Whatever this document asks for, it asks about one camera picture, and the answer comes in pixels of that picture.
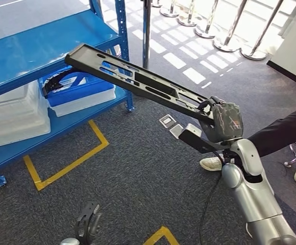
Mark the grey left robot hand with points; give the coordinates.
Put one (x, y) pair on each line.
(94, 225)

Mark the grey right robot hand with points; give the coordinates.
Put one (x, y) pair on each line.
(224, 123)

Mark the black plastic license plate bracket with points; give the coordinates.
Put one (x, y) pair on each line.
(158, 86)

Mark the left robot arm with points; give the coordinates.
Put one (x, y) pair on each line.
(70, 241)

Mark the black curved plastic part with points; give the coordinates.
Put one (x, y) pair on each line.
(51, 86)

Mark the blue metal shelf rack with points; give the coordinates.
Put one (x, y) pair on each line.
(35, 47)

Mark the grey floor socket plate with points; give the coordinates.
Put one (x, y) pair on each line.
(176, 131)
(167, 121)

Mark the person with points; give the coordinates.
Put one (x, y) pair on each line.
(278, 135)

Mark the yellow floor tape outline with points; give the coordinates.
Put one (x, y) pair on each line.
(163, 230)

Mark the blue plastic tray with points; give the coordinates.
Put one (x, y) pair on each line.
(81, 91)

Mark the large white plastic tray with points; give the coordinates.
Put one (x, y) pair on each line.
(15, 118)

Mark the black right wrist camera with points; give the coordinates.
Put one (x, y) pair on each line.
(196, 140)

